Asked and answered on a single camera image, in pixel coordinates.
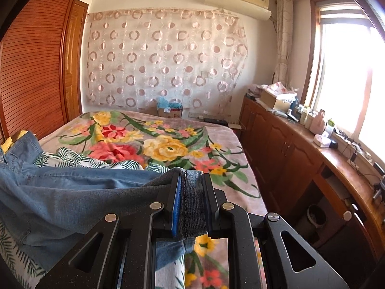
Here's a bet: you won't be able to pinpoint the white tissue box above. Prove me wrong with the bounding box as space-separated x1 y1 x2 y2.
313 132 332 149

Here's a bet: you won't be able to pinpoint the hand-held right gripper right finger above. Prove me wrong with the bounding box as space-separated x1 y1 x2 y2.
202 173 351 289

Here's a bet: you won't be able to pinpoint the white air conditioner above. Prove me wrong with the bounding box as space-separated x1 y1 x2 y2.
205 0 272 21

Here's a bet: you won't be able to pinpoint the blue denim pants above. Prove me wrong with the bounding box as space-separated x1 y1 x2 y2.
0 130 211 273

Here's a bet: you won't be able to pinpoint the circle pattern sheer curtain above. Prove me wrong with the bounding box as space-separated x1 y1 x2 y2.
85 8 249 111

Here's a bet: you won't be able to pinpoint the beige window curtain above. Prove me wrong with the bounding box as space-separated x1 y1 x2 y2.
275 0 294 85

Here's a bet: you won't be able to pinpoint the window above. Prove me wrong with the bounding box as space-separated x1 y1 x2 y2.
301 0 385 169

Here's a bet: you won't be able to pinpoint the leaf print bed sheet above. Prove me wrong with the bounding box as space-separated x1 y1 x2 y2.
0 147 185 289

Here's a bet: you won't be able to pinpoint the floral blanket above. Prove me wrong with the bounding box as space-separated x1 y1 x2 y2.
38 110 269 289

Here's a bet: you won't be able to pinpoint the cardboard box with blue cloth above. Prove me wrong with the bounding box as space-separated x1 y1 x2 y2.
156 97 184 120

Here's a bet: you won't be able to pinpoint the yellow plush toy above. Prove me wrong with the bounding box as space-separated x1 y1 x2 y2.
0 131 28 155

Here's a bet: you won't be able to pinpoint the wooden cabinet counter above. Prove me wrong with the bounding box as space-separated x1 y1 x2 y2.
239 95 385 274

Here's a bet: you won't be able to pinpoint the dark waste bin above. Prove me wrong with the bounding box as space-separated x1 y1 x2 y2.
306 204 329 230

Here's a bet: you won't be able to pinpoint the beige box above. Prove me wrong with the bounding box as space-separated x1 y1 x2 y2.
259 90 292 111

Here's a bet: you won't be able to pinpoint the pink patterned bag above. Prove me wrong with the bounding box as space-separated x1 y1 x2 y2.
261 81 300 97

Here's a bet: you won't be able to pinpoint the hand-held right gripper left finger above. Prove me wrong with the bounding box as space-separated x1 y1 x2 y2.
35 174 184 289

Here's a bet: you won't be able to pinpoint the wooden headboard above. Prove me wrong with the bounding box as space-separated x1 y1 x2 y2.
0 0 91 146

